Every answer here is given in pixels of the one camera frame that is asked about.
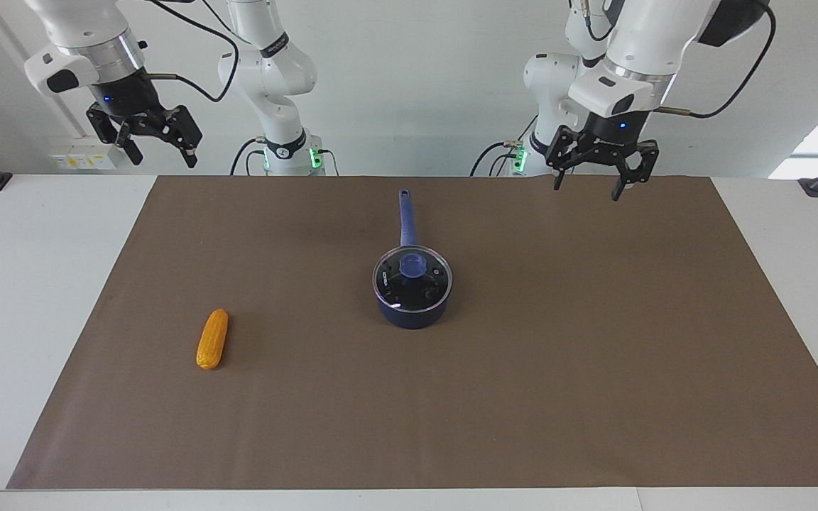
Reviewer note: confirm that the dark blue saucepan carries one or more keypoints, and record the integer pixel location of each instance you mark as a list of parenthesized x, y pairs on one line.
[(407, 220)]

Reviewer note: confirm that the glass lid with blue knob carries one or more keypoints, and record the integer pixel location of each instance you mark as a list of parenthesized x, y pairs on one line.
[(412, 266)]

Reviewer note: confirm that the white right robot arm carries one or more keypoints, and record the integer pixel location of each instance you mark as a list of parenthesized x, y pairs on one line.
[(267, 71)]

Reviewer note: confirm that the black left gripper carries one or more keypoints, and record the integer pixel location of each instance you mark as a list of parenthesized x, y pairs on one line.
[(608, 138)]

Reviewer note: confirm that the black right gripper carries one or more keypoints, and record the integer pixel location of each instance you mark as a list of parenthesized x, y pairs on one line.
[(128, 96)]

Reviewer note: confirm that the white wall socket box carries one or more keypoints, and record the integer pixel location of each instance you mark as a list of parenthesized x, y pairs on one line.
[(82, 162)]

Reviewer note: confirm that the brown table mat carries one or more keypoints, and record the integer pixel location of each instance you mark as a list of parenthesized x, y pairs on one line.
[(522, 390)]

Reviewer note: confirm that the yellow toy corn cob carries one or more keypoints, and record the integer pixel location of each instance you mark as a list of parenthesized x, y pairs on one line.
[(211, 341)]

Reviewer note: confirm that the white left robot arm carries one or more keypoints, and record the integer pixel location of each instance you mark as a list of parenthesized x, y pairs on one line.
[(636, 50)]

